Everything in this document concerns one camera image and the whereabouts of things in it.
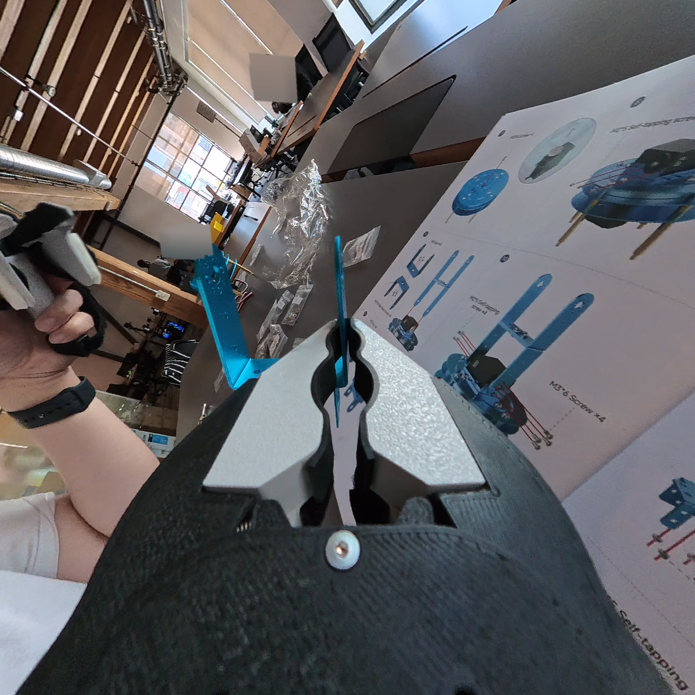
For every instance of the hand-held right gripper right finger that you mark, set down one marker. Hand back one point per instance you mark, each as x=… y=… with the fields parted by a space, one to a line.
x=423 y=434

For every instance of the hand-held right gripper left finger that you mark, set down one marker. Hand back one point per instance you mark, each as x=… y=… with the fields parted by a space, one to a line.
x=271 y=434

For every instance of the blue metal bracket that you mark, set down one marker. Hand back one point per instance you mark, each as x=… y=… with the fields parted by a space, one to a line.
x=222 y=320

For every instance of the group of small screw bags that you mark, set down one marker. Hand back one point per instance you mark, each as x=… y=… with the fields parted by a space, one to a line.
x=361 y=247

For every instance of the person's left forearm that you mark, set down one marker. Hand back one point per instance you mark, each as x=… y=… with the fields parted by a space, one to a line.
x=87 y=472

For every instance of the person's left hand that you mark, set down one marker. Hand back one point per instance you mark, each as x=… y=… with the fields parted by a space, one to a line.
x=27 y=364

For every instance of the light wooden workbench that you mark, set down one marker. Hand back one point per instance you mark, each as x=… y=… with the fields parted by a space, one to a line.
x=135 y=282

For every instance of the white box blue label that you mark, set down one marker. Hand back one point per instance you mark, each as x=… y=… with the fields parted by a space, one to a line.
x=157 y=441

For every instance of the black white striped cloth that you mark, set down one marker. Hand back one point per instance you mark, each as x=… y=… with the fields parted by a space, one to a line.
x=182 y=361

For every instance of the black wrist band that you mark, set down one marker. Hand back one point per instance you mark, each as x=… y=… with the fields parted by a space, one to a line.
x=51 y=404

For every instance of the yellow box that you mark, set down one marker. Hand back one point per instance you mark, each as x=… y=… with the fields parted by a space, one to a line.
x=217 y=231

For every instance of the crumpled clear plastic wrap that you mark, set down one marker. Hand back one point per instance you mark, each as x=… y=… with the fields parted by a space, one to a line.
x=298 y=217

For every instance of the instruction sheet with blue brackets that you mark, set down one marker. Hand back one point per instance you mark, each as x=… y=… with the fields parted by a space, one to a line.
x=543 y=217

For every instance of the instruction sheet with servo picture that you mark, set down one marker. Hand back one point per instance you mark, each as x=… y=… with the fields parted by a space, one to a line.
x=651 y=570

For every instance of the dark flat panel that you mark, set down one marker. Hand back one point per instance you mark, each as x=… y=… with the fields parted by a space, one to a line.
x=391 y=130

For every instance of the person's white shirt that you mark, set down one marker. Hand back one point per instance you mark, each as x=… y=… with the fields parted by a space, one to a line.
x=27 y=624

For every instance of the silver ventilation duct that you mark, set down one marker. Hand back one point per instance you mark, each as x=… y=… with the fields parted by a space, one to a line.
x=49 y=165

